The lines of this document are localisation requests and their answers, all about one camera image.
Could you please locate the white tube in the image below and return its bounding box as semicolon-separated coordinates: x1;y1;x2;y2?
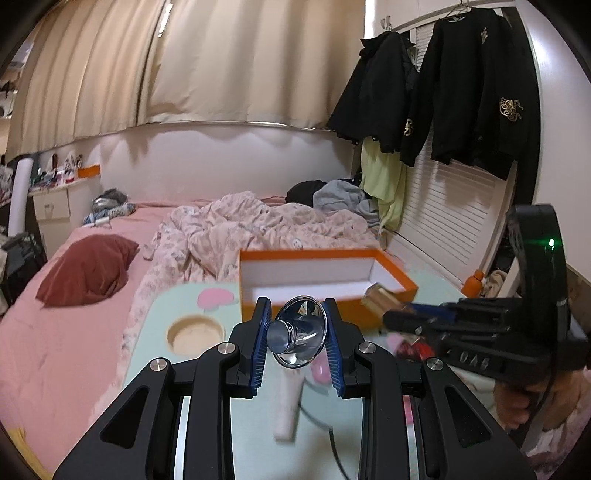
273;369;308;440

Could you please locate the yellow-green garment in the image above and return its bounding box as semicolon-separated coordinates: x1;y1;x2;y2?
359;136;408;232

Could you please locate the red and black small item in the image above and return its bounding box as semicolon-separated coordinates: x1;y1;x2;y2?
397;339;435;366

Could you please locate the maroon pillow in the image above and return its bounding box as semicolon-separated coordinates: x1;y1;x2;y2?
36;234;140;309

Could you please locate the person's right hand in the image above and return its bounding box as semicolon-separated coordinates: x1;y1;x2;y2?
492;367;591;433

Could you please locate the thin black cord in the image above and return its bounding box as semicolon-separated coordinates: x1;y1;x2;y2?
300;401;352;480

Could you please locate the orange bottle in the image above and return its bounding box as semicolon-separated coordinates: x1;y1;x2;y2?
463;271;485;298

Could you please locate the gold ribbed box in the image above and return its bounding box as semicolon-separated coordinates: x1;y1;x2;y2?
360;284;407;319

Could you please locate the orange cardboard box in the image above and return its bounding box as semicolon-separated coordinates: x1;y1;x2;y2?
239;248;419;329

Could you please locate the pile of desk clutter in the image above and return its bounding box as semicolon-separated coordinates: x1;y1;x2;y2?
30;152;84;190

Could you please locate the black gold-embroidered jacket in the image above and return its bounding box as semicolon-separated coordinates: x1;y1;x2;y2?
399;6;543;208

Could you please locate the white louvered door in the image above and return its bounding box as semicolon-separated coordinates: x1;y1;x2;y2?
392;23;541;284

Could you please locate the yellow cloth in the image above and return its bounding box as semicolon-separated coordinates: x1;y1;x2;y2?
7;425;51;480

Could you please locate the plain black coat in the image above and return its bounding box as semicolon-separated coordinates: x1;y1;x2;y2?
327;30;419;153

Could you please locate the grey patterned cloth bundle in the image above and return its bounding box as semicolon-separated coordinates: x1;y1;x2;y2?
84;188;137;229

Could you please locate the chrome metal funnel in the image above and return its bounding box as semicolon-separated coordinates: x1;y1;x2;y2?
267;295;331;369

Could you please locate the pink bed sheet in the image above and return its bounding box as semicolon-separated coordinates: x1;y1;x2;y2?
0;198;296;467

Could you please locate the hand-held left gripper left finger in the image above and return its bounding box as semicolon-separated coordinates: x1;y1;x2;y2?
53;296;273;480

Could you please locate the pink floral quilt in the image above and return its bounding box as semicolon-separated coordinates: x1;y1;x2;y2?
121;191;393;370

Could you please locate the beige crumpled cloth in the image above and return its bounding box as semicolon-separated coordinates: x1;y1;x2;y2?
482;269;509;296

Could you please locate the white drawer cabinet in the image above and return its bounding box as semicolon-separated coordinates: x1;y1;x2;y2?
32;187;72;238

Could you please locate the beige curtain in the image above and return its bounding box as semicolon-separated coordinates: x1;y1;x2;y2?
7;0;377;158

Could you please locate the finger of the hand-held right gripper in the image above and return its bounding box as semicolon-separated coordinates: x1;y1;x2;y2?
404;301;468;325
382;308;457;345

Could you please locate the black clothes pile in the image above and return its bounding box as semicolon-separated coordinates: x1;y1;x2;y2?
285;180;331;204

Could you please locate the grey hoodie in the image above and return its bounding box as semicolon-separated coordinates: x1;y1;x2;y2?
313;179;382;227

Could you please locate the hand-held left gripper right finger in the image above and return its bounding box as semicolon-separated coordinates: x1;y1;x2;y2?
323;298;539;480

